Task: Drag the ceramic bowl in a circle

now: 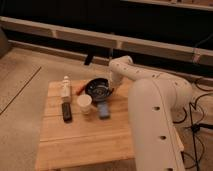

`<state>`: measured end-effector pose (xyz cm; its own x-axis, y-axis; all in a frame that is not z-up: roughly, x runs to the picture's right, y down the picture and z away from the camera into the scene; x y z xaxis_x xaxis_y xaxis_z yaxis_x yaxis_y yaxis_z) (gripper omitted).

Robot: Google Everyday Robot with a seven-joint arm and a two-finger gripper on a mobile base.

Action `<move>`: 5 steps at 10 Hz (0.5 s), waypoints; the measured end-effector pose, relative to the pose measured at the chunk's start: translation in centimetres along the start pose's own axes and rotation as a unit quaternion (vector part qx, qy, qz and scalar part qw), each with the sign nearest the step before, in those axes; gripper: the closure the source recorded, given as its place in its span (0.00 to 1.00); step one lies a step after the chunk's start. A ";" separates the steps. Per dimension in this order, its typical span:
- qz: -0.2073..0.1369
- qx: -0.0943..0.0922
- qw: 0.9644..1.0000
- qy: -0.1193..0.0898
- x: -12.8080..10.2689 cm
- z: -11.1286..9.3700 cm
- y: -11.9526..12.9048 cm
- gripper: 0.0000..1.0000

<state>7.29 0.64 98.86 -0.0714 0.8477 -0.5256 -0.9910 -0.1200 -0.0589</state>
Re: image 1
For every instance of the black remote control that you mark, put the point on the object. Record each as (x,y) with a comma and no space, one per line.
(66,111)

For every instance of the blue sponge block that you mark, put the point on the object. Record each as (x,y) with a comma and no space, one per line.
(103,110)

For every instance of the small white bottle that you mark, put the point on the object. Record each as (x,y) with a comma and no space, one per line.
(66,89)

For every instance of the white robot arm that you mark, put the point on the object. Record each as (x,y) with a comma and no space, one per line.
(152,97)

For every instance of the orange carrot toy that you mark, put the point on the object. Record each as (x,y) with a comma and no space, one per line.
(79,90)

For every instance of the dark ceramic bowl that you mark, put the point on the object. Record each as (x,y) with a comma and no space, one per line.
(98,89)

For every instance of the black stand leg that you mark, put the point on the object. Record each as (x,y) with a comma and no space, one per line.
(88,59)

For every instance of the wooden table board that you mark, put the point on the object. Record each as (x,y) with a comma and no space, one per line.
(86,142)

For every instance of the white paper cup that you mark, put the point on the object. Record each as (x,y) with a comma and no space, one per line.
(84,101)

